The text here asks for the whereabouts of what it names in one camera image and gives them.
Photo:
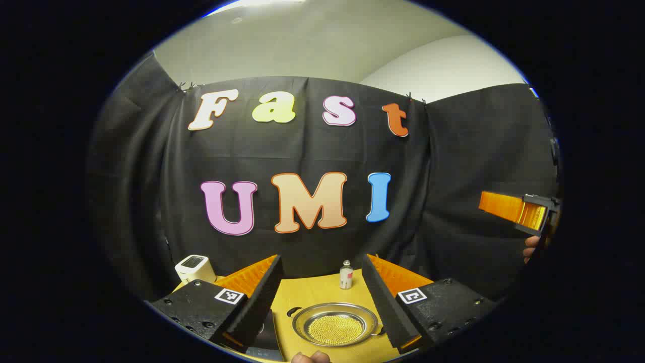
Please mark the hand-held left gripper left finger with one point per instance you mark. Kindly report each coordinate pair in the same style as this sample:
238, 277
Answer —
254, 307

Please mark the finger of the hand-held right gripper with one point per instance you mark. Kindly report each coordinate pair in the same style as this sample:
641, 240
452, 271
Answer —
504, 206

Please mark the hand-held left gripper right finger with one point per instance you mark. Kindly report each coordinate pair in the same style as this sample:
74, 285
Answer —
385, 307

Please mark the black induction cooktop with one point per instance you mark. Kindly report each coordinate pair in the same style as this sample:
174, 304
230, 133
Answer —
267, 338

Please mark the steel pot with yellow beans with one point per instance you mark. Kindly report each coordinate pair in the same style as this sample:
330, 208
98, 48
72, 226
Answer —
335, 327

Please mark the clear bottle with white label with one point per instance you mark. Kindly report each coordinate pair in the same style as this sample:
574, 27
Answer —
346, 277

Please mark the white toaster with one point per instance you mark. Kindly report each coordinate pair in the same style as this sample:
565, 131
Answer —
194, 268

